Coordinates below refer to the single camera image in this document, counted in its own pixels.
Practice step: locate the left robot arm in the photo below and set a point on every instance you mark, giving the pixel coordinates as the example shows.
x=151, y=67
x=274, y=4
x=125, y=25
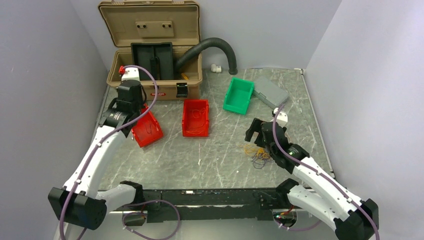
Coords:
x=79, y=201

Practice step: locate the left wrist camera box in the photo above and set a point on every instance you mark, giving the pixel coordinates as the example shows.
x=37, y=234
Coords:
x=129, y=73

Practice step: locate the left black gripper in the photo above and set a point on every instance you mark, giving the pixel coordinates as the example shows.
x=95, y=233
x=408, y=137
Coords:
x=141, y=100

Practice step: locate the grey plastic case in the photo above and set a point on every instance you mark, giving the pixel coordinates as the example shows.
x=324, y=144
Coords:
x=269, y=92

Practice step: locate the red bin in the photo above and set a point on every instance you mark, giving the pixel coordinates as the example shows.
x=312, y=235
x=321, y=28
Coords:
x=195, y=118
x=147, y=130

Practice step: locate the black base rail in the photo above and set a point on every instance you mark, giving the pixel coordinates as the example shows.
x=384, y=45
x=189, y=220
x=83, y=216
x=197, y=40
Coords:
x=260, y=204

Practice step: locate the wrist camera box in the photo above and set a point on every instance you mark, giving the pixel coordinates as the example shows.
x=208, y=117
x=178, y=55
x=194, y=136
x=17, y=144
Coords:
x=281, y=117
x=129, y=73

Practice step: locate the black toolbox tray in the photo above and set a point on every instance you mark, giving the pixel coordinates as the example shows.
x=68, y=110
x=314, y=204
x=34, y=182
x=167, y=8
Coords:
x=157, y=58

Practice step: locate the white pipe fitting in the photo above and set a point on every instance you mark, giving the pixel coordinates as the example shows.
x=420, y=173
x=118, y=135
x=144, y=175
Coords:
x=216, y=68

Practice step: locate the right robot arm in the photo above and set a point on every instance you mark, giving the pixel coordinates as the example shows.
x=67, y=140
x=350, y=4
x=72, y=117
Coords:
x=349, y=216

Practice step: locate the green plastic bin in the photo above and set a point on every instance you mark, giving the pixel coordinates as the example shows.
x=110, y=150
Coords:
x=238, y=96

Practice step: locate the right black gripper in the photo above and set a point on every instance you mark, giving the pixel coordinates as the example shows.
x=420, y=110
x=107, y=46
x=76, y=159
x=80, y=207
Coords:
x=255, y=126

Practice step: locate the red bin left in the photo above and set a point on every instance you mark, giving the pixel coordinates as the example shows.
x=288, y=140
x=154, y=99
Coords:
x=147, y=130

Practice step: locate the red bin centre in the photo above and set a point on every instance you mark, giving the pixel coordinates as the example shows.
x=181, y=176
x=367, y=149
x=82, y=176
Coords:
x=195, y=118

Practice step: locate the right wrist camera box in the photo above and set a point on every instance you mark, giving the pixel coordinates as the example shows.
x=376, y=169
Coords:
x=281, y=117

